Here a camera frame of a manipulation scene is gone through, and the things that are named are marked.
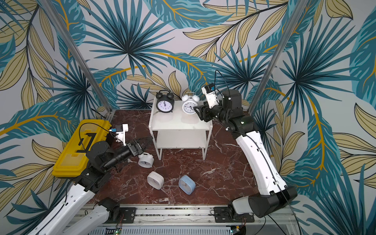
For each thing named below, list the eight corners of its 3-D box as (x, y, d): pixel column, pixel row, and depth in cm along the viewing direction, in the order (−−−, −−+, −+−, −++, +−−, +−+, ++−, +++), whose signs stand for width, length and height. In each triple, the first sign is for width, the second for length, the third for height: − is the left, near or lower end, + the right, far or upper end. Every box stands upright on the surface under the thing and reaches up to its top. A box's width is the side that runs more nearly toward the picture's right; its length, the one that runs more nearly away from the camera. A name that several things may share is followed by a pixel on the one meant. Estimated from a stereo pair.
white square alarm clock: (148, 184, 85) (144, 179, 78) (154, 175, 89) (151, 169, 82) (160, 191, 83) (158, 186, 76) (166, 181, 86) (164, 176, 79)
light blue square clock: (177, 186, 85) (177, 181, 78) (184, 178, 88) (184, 172, 81) (190, 197, 81) (190, 193, 74) (196, 188, 84) (197, 183, 77)
